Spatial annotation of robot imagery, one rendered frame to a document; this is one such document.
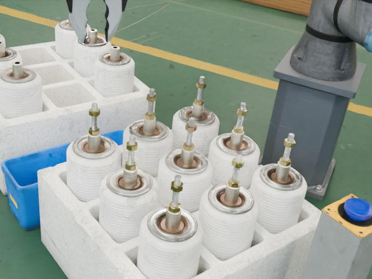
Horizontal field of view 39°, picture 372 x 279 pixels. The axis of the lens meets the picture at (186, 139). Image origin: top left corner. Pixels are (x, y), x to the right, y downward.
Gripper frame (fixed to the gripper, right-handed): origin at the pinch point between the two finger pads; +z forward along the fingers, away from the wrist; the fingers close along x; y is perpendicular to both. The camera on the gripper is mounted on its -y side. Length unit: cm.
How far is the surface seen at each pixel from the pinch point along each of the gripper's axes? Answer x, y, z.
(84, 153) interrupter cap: 2.0, -1.2, 20.9
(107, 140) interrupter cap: -2.8, 1.9, 21.0
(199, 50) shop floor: -63, 95, 46
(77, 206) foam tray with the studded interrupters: 4.4, -6.3, 28.3
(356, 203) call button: -29.8, -32.6, 13.3
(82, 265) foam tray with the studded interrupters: 4.5, -11.3, 37.4
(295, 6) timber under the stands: -129, 132, 43
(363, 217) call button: -29.4, -35.0, 13.8
